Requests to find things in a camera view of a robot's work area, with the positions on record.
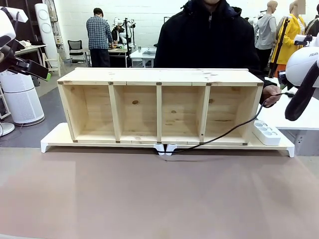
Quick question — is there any mannequin in yellow raincoat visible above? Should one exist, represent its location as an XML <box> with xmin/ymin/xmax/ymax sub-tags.
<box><xmin>276</xmin><ymin>0</ymin><xmax>308</xmax><ymax>66</ymax></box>

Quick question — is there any black and yellow tripod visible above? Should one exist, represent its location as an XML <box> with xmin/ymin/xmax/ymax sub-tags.
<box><xmin>268</xmin><ymin>15</ymin><xmax>292</xmax><ymax>78</ymax></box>

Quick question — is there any white cylindrical air purifier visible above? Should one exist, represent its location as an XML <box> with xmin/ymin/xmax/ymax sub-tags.
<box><xmin>0</xmin><ymin>71</ymin><xmax>45</xmax><ymax>125</ymax></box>

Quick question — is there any white side table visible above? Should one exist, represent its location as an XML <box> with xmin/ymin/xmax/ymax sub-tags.
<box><xmin>256</xmin><ymin>76</ymin><xmax>319</xmax><ymax>130</ymax></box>

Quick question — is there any pine wood cubby shelf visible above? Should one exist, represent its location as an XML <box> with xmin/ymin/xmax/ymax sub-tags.
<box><xmin>57</xmin><ymin>67</ymin><xmax>264</xmax><ymax>146</ymax></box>

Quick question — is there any tall white tower air conditioner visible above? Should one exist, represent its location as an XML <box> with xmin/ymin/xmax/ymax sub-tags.
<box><xmin>34</xmin><ymin>2</ymin><xmax>61</xmax><ymax>61</ymax></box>

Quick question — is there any black power cable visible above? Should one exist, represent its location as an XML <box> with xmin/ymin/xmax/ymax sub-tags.
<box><xmin>163</xmin><ymin>91</ymin><xmax>297</xmax><ymax>164</ymax></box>

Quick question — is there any person in black jacket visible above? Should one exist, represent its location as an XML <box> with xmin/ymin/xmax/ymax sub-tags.
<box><xmin>153</xmin><ymin>0</ymin><xmax>275</xmax><ymax>100</ymax></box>

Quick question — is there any person's left hand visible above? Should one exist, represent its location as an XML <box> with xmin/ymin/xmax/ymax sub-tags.
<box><xmin>261</xmin><ymin>85</ymin><xmax>282</xmax><ymax>108</ymax></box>

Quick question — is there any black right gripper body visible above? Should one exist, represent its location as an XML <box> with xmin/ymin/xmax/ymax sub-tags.
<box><xmin>277</xmin><ymin>70</ymin><xmax>288</xmax><ymax>87</ymax></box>

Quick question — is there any black mesh office chair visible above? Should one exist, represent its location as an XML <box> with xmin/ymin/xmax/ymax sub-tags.
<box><xmin>67</xmin><ymin>39</ymin><xmax>88</xmax><ymax>63</ymax></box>

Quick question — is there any white background work table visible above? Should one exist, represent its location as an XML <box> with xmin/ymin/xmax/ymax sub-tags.
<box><xmin>129</xmin><ymin>46</ymin><xmax>157</xmax><ymax>68</ymax></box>

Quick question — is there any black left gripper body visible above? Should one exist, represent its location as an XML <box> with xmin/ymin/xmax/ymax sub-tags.
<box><xmin>15</xmin><ymin>59</ymin><xmax>49</xmax><ymax>79</ymax></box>

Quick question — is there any person's left forearm black sleeve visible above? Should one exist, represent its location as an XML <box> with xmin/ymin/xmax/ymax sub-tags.
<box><xmin>249</xmin><ymin>67</ymin><xmax>274</xmax><ymax>93</ymax></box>

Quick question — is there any light wooden chair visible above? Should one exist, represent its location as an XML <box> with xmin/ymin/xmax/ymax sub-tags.
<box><xmin>44</xmin><ymin>52</ymin><xmax>62</xmax><ymax>77</ymax></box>

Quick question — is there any white power strip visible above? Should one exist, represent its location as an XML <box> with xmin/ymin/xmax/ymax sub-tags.
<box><xmin>251</xmin><ymin>119</ymin><xmax>282</xmax><ymax>146</ymax></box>

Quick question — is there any mannequin in grey top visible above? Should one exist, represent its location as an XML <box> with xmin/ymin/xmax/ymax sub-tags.
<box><xmin>256</xmin><ymin>0</ymin><xmax>278</xmax><ymax>50</ymax></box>

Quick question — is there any person in plaid shirt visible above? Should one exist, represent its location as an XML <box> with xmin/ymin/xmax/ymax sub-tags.
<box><xmin>86</xmin><ymin>7</ymin><xmax>113</xmax><ymax>68</ymax></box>

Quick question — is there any wooden riser with white legs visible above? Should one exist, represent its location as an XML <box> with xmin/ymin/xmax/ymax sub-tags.
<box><xmin>40</xmin><ymin>123</ymin><xmax>167</xmax><ymax>156</ymax></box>

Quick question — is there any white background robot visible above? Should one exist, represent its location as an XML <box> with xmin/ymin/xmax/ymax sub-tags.
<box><xmin>111</xmin><ymin>16</ymin><xmax>137</xmax><ymax>46</ymax></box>

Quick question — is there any white floor fan base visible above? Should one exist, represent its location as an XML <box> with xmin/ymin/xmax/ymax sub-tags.
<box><xmin>0</xmin><ymin>121</ymin><xmax>15</xmax><ymax>137</ymax></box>

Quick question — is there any black cable sleeve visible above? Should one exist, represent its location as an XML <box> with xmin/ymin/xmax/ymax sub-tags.
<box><xmin>285</xmin><ymin>59</ymin><xmax>319</xmax><ymax>122</ymax></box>

